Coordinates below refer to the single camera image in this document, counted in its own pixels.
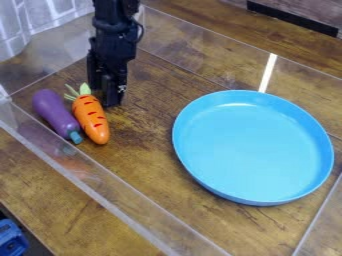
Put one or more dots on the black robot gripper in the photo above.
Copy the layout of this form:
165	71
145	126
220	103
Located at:
118	33

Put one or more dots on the orange toy carrot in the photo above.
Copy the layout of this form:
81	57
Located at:
89	113

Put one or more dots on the purple toy eggplant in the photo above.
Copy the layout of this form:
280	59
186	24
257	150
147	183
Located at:
49	106

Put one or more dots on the white sheer curtain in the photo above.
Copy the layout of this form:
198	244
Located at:
27	17

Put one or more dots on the blue round plate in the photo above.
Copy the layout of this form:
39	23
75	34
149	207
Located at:
253	147

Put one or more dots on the dark baseboard strip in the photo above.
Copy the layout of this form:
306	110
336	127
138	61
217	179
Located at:
292	18

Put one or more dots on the blue object at corner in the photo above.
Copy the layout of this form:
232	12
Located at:
14	243

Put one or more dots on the clear acrylic enclosure wall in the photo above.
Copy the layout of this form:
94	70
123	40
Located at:
121	200

